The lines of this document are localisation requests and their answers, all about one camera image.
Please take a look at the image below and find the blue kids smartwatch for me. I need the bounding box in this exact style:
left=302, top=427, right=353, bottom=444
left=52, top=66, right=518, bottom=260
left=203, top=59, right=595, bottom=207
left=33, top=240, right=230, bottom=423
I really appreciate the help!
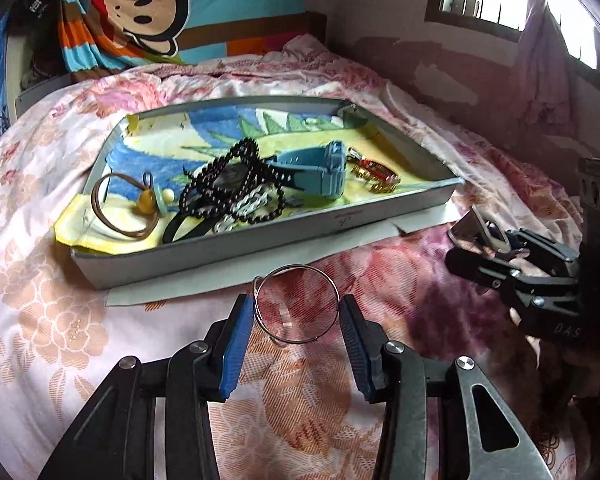
left=266, top=141, right=347, bottom=200

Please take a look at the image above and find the thin silver bangle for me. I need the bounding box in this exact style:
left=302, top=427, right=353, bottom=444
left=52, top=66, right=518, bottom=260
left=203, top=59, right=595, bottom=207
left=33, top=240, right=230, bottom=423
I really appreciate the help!
left=251, top=264, right=340, bottom=346

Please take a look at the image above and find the black cap hanging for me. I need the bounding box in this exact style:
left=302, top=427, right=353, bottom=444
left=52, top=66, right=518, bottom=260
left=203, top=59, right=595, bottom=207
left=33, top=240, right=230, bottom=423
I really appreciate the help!
left=12, top=0, right=58, bottom=26

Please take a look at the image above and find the person's right hand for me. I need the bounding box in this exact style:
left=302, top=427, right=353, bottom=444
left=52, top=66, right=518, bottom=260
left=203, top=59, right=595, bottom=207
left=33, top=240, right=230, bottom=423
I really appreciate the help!
left=505, top=335, right=600, bottom=405

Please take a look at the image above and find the beige hair comb clip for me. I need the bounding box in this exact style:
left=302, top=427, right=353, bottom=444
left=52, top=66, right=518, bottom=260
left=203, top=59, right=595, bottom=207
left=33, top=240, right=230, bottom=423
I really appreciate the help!
left=448, top=205, right=512, bottom=255

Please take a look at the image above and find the striped monkey blanket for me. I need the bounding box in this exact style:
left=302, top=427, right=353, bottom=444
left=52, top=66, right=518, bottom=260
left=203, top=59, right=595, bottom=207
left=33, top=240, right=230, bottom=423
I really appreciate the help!
left=58, top=0, right=309, bottom=80

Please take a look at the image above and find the pink window curtain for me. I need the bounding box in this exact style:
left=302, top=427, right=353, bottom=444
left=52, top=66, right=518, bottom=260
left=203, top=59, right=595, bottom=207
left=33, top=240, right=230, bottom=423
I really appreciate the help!
left=512, top=0, right=572, bottom=128

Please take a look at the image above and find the red cord gold pendant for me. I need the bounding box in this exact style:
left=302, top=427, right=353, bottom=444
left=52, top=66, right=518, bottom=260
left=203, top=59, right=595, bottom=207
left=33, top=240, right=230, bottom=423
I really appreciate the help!
left=347, top=148, right=401, bottom=193

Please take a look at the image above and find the brown hair tie with charm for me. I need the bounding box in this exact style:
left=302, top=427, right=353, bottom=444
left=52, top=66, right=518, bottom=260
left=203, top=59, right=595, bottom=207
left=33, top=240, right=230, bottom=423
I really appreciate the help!
left=90, top=170, right=176, bottom=240

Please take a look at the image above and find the grey tray box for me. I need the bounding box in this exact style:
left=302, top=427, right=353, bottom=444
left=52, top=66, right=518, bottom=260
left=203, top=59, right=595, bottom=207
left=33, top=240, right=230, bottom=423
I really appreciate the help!
left=54, top=96, right=462, bottom=289

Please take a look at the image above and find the dinosaur drawing paper liner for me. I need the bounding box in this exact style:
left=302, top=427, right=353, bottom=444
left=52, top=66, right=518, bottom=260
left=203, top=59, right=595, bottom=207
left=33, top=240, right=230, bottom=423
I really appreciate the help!
left=54, top=104, right=434, bottom=255

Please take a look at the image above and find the barred window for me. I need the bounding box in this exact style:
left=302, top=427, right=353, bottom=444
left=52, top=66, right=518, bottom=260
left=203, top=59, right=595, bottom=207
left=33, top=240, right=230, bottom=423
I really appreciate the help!
left=425, top=0, right=600, bottom=72

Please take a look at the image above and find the black beaded necklace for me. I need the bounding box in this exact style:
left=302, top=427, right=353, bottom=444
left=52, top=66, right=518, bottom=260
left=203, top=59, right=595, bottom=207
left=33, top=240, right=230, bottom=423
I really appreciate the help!
left=177, top=136, right=294, bottom=226

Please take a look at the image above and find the black hair tie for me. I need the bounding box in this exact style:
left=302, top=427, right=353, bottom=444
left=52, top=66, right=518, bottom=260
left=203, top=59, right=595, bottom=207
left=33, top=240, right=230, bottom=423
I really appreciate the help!
left=160, top=204, right=221, bottom=245

